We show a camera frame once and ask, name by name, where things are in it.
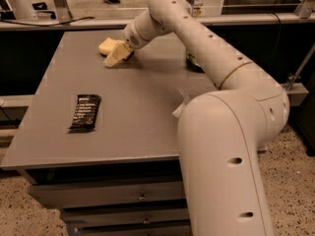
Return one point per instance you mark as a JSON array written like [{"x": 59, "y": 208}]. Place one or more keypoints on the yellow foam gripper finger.
[{"x": 117, "y": 52}]

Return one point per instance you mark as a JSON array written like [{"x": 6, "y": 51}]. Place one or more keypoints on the yellow sponge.
[{"x": 107, "y": 45}]

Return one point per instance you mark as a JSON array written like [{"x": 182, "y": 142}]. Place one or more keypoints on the grey robot base left background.
[{"x": 22, "y": 9}]

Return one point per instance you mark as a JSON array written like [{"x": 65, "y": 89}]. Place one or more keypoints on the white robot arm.
[{"x": 219, "y": 132}]

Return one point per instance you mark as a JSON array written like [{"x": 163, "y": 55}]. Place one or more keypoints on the green crumpled snack bag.
[{"x": 192, "y": 63}]

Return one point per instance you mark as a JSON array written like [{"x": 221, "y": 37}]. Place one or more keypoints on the black snack bar wrapper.
[{"x": 86, "y": 111}]

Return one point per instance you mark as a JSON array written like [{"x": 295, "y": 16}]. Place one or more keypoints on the grey drawer cabinet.
[{"x": 135, "y": 138}]

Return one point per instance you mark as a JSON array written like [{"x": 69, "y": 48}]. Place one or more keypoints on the top grey drawer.
[{"x": 97, "y": 194}]

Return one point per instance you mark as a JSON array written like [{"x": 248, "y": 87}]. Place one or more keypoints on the grey drawer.
[
  {"x": 180, "y": 229},
  {"x": 97, "y": 194},
  {"x": 143, "y": 215}
]

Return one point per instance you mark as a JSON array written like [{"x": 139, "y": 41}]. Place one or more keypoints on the middle grey drawer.
[{"x": 143, "y": 215}]

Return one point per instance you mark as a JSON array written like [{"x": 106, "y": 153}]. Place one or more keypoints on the bottom grey drawer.
[{"x": 180, "y": 229}]

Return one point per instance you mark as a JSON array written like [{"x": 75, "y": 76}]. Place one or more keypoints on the grey metal rail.
[{"x": 118, "y": 24}]

